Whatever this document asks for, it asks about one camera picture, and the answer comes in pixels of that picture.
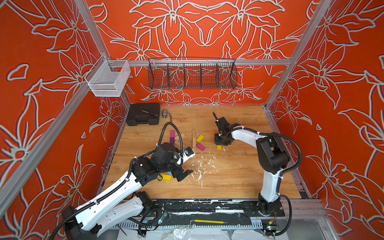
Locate black wire basket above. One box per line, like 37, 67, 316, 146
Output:
148, 57, 238, 90

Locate black plastic tool case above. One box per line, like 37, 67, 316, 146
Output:
126, 103, 161, 126

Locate white mesh basket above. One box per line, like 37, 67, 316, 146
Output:
85, 55, 131, 97

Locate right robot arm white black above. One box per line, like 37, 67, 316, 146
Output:
213, 113, 303, 216

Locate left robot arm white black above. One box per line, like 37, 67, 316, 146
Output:
49, 122, 195, 240

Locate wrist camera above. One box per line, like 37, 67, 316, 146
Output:
182, 147, 196, 161
213, 112, 231, 134

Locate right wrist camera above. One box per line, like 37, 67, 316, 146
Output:
213, 112, 231, 134

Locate magenta block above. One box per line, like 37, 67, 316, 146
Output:
196, 143, 206, 152
170, 130, 176, 138

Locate yellow pencil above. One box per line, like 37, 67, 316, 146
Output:
194, 220, 227, 225

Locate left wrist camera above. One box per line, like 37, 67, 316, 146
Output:
182, 147, 196, 161

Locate metal ball valve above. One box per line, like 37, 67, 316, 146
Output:
162, 109, 172, 123

